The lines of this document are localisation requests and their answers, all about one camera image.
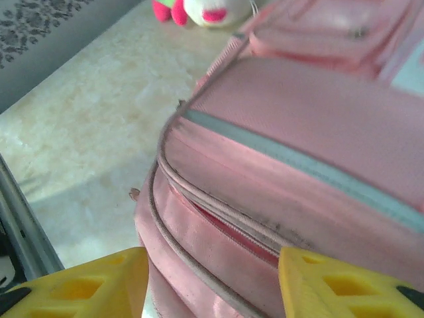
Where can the pink backpack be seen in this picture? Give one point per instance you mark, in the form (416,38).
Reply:
(298,132)

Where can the white pink green plush toy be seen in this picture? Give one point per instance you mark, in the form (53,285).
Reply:
(212,13)

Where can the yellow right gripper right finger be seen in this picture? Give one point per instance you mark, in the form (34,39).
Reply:
(348,291)

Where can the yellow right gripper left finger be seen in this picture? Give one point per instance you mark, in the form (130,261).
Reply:
(83,291)

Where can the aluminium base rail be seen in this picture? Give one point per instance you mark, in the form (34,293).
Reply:
(26,225)

